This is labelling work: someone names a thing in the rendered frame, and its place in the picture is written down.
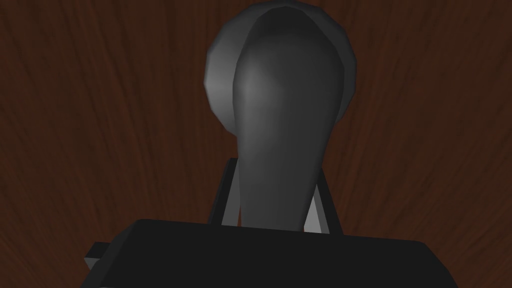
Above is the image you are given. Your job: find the grey door handle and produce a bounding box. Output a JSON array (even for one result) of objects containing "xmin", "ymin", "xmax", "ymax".
[{"xmin": 203, "ymin": 0, "xmax": 358, "ymax": 233}]

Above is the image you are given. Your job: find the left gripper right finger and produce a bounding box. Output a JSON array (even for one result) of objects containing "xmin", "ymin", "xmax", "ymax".
[{"xmin": 303, "ymin": 168, "xmax": 345, "ymax": 237}]

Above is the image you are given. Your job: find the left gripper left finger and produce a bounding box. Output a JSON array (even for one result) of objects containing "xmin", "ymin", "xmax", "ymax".
[{"xmin": 207, "ymin": 157, "xmax": 242, "ymax": 227}]

